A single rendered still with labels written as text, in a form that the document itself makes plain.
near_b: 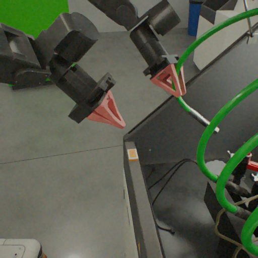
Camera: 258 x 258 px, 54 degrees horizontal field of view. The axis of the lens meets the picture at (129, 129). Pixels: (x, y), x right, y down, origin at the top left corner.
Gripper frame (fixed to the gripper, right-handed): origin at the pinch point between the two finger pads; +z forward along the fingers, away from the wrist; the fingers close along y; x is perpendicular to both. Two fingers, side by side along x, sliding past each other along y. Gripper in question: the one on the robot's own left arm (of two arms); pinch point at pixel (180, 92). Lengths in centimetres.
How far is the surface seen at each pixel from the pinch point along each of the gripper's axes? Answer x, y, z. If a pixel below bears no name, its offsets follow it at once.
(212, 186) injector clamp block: 8.9, 3.4, 25.9
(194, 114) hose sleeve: 1.1, 2.6, 6.7
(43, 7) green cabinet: 160, 173, -207
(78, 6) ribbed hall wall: 276, 438, -365
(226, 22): -17.6, -1.1, -6.0
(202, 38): -12.0, -1.8, -6.5
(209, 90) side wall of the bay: 1.9, 26.2, 2.6
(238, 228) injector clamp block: 4.3, -5.7, 34.1
